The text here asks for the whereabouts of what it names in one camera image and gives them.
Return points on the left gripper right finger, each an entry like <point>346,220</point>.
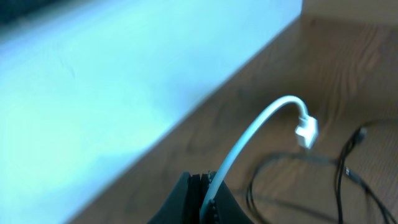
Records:
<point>224,209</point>

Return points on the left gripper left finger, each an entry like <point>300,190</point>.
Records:
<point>172,210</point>

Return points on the white window sill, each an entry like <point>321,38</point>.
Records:
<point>88,88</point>

